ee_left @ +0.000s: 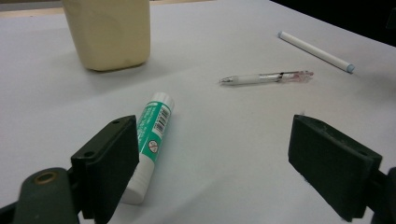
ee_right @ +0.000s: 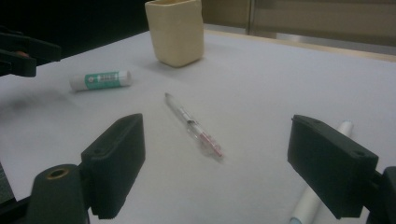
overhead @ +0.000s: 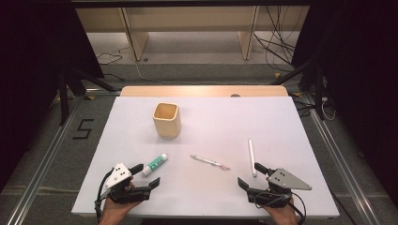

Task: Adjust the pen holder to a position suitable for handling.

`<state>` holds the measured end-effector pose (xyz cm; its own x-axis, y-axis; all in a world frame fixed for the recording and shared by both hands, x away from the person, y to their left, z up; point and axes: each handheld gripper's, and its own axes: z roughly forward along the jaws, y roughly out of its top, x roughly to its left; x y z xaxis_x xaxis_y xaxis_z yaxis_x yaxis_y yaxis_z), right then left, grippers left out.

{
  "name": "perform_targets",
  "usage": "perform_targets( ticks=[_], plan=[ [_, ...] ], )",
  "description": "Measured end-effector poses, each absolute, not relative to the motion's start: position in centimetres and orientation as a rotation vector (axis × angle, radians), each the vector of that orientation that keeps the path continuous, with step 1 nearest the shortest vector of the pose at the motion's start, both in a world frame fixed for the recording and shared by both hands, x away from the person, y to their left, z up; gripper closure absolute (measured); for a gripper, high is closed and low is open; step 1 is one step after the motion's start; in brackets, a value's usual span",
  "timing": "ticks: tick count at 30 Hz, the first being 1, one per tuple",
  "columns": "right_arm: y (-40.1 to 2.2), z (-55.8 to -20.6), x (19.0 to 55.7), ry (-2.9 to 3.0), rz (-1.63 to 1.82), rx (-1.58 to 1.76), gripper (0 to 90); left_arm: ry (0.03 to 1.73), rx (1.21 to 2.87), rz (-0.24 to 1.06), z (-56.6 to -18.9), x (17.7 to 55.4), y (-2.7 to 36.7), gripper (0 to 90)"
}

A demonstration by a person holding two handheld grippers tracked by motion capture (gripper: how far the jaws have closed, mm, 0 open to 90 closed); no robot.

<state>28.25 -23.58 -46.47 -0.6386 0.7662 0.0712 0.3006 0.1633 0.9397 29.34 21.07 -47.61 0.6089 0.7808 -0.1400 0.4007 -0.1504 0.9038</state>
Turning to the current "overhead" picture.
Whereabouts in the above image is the beige square pen holder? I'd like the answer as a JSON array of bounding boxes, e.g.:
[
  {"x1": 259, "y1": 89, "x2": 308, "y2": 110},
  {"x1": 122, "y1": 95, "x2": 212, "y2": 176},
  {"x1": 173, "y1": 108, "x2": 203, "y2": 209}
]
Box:
[{"x1": 152, "y1": 102, "x2": 181, "y2": 140}]

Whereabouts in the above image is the person's left hand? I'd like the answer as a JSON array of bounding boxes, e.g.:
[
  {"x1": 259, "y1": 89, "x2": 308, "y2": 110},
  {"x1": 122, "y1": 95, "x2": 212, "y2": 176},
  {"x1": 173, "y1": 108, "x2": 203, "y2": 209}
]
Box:
[{"x1": 99, "y1": 182, "x2": 143, "y2": 225}]

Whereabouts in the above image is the white pen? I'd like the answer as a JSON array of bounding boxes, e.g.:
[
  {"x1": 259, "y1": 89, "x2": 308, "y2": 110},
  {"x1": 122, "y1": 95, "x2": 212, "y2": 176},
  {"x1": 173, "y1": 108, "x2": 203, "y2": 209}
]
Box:
[{"x1": 247, "y1": 138, "x2": 258, "y2": 179}]

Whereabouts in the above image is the beige wooden desk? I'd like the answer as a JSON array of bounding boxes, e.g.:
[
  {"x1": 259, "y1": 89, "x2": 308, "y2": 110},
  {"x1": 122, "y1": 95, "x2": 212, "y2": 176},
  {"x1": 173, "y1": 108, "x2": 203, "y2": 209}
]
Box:
[{"x1": 74, "y1": 6, "x2": 311, "y2": 62}]

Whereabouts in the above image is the bundle of black cables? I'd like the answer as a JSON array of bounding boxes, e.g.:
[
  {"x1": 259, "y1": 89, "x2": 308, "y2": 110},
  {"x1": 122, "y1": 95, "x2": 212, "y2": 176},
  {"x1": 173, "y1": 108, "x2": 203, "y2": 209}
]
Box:
[{"x1": 253, "y1": 6, "x2": 302, "y2": 73}]

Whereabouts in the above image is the white plug with cable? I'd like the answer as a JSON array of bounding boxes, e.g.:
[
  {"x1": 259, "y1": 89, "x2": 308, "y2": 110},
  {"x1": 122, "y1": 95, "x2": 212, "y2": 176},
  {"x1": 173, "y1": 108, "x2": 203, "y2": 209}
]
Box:
[{"x1": 320, "y1": 97, "x2": 337, "y2": 122}]

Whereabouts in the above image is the black curtain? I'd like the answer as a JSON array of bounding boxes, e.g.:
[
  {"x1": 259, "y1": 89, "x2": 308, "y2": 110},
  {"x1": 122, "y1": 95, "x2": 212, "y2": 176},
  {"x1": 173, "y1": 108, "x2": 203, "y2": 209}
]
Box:
[
  {"x1": 290, "y1": 0, "x2": 398, "y2": 208},
  {"x1": 0, "y1": 0, "x2": 106, "y2": 192}
]

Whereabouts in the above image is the aluminium floor rail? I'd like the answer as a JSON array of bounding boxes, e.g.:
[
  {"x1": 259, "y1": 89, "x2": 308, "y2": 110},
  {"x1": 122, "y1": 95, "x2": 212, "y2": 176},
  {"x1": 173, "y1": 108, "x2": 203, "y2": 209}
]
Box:
[
  {"x1": 307, "y1": 107, "x2": 382, "y2": 225},
  {"x1": 5, "y1": 88, "x2": 122, "y2": 225}
]

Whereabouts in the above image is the green and white glue stick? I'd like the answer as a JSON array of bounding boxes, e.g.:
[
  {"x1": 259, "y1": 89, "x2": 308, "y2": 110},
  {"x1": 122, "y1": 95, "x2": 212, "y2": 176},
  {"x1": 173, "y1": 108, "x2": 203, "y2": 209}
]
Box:
[{"x1": 142, "y1": 153, "x2": 169, "y2": 177}]

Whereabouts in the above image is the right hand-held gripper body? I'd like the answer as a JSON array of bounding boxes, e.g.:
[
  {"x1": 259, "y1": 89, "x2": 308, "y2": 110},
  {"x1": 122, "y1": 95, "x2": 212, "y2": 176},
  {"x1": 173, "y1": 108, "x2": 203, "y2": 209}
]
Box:
[{"x1": 246, "y1": 168, "x2": 314, "y2": 209}]

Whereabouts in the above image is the black metal stand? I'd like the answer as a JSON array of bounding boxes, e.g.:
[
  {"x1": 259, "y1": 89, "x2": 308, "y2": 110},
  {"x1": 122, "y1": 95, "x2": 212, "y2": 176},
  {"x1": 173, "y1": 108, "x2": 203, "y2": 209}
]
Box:
[
  {"x1": 57, "y1": 66, "x2": 117, "y2": 127},
  {"x1": 269, "y1": 55, "x2": 327, "y2": 122}
]

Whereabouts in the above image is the white table sheet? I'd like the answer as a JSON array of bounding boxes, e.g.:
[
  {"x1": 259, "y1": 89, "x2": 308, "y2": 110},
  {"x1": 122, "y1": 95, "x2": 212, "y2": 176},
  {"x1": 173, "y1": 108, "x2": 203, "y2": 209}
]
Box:
[{"x1": 70, "y1": 96, "x2": 341, "y2": 219}]

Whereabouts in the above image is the left hand-held gripper black cable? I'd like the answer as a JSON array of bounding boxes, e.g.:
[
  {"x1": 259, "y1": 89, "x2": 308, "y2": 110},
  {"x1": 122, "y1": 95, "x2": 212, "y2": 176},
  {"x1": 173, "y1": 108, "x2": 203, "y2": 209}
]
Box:
[{"x1": 94, "y1": 170, "x2": 115, "y2": 222}]

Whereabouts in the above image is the black floor cable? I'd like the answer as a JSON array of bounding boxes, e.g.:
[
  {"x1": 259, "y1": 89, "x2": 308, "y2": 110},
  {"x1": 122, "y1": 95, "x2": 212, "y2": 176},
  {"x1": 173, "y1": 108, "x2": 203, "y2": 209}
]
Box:
[{"x1": 95, "y1": 46, "x2": 126, "y2": 83}]

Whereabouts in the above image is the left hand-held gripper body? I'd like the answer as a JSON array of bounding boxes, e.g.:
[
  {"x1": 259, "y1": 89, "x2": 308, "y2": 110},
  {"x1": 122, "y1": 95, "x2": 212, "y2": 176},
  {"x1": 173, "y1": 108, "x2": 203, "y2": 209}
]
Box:
[{"x1": 103, "y1": 162, "x2": 152, "y2": 205}]

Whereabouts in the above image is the person's right hand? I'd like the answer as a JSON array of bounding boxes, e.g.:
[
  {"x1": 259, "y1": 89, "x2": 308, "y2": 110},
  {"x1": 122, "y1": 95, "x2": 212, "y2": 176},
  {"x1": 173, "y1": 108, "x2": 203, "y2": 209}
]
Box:
[{"x1": 263, "y1": 202, "x2": 299, "y2": 225}]

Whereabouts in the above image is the wooden table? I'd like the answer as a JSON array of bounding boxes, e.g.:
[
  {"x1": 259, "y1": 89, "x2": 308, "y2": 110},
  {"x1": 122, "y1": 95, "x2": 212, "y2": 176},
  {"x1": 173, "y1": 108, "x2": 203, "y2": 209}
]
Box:
[{"x1": 119, "y1": 85, "x2": 289, "y2": 98}]

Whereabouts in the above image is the black overhead bar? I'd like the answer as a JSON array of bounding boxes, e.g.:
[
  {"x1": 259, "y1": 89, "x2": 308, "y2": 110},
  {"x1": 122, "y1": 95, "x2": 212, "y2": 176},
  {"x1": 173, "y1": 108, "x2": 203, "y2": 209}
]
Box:
[{"x1": 69, "y1": 0, "x2": 314, "y2": 8}]

